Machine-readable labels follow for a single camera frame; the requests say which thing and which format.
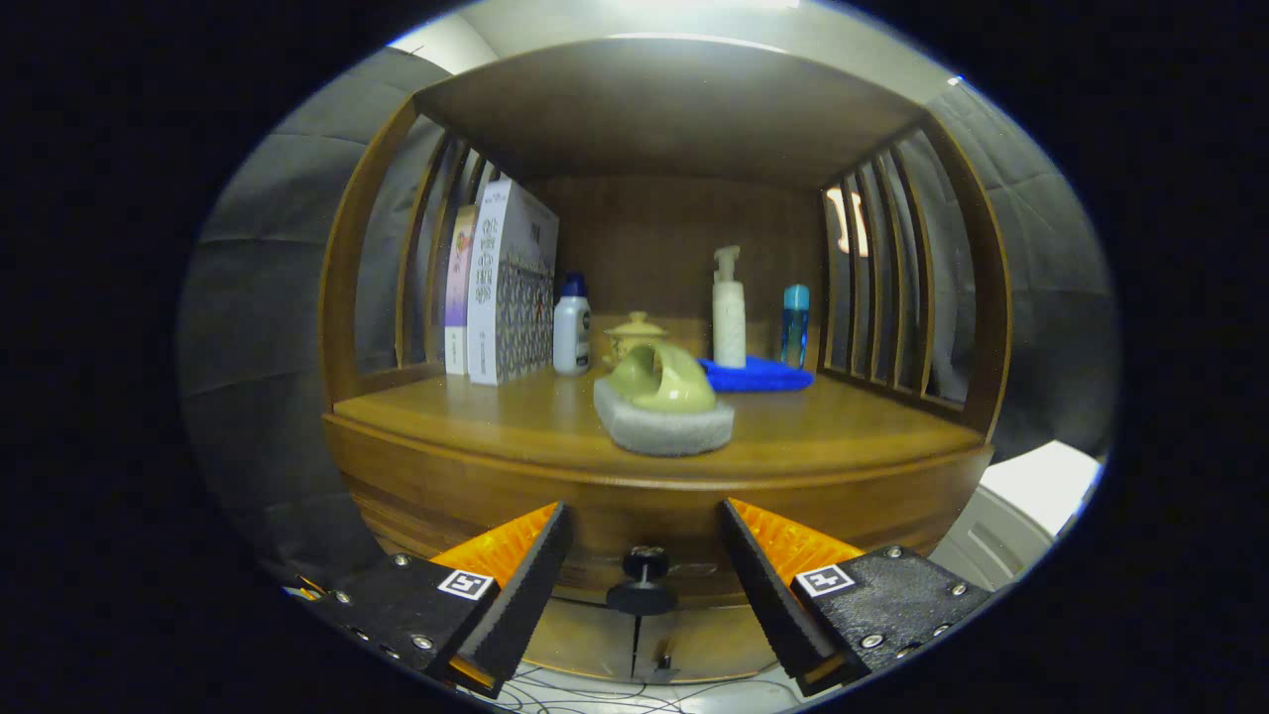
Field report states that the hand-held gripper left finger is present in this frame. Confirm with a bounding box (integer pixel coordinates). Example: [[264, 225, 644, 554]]
[[288, 501, 574, 698]]

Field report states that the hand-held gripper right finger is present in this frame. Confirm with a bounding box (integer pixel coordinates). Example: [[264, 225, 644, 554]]
[[720, 498, 995, 697]]

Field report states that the black drawer knob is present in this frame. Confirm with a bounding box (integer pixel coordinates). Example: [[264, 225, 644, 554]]
[[605, 545, 681, 617]]

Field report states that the wooden drawer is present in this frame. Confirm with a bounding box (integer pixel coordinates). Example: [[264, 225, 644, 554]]
[[324, 415, 995, 608]]

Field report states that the green handled sponge brush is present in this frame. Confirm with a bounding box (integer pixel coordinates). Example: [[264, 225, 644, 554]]
[[593, 341, 737, 458]]

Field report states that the wooden cabinet door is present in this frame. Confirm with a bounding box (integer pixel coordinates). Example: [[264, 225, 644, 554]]
[[634, 600, 779, 683], [525, 595, 637, 683]]

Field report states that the wooden countertop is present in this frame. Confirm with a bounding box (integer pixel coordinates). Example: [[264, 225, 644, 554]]
[[332, 362, 992, 489]]

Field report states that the wooden cabinet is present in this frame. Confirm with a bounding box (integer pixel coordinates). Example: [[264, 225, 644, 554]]
[[317, 35, 1014, 685]]

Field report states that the folded blue cloth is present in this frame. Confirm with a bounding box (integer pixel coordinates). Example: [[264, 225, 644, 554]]
[[698, 355, 816, 394]]

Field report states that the white bottle with blue cap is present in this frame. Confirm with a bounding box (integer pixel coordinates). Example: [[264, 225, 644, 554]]
[[552, 273, 592, 377]]

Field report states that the clear blue bottle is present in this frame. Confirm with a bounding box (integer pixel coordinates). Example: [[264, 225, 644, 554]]
[[780, 285, 811, 370]]

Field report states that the white pump bottle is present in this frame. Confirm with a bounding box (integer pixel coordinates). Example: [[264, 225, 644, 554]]
[[712, 246, 748, 370]]

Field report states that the yellow lidded teacup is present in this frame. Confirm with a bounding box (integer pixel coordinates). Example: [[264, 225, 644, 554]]
[[601, 310, 670, 370]]

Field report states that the white plastic box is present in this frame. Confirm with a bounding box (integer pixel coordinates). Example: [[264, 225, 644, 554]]
[[927, 439, 1103, 593]]

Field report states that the thick white book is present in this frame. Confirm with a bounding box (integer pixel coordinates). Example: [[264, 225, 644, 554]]
[[466, 178, 560, 387]]

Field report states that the thin purple book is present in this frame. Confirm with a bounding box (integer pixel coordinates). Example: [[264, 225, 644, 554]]
[[443, 204, 480, 376]]

